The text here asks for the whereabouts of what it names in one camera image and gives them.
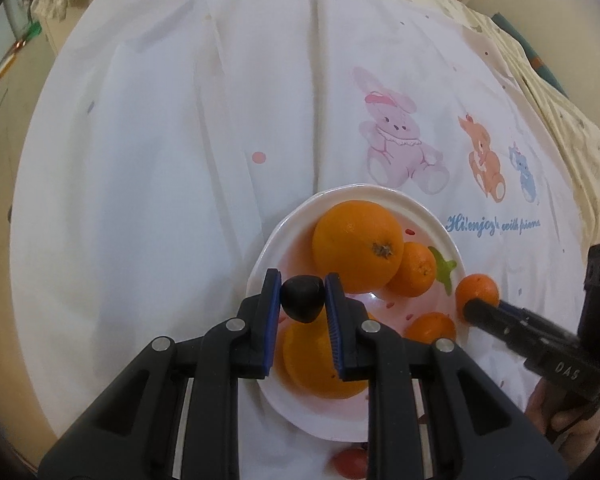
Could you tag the red cherry tomato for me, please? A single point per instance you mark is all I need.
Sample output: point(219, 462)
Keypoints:
point(350, 462)

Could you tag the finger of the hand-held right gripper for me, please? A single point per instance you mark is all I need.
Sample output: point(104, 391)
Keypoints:
point(535, 321)
point(495, 322)

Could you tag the small orange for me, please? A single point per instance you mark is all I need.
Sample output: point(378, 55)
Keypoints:
point(475, 287)
point(415, 269)
point(430, 327)

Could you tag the dark purple cherry tomato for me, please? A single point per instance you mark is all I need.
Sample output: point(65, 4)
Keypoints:
point(302, 300)

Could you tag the white cartoon animal blanket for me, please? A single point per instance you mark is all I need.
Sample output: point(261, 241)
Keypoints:
point(180, 160)

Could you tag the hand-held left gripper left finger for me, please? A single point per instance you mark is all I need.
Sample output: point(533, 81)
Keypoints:
point(272, 320)

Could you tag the blue pillow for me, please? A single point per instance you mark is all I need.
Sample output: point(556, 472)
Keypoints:
point(530, 55)

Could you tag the green dustpan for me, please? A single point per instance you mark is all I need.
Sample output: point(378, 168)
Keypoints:
point(32, 30)

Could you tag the white plate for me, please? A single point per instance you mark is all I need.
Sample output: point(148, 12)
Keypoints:
point(310, 412)

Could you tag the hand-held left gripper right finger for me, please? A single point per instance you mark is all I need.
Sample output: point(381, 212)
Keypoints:
point(333, 325)

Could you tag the person's right hand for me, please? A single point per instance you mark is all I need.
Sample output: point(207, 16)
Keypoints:
point(562, 417)

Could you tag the pale yellow printed quilt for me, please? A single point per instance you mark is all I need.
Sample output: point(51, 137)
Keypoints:
point(555, 135)

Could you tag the large orange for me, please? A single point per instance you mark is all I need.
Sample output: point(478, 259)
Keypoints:
point(310, 360)
point(352, 240)

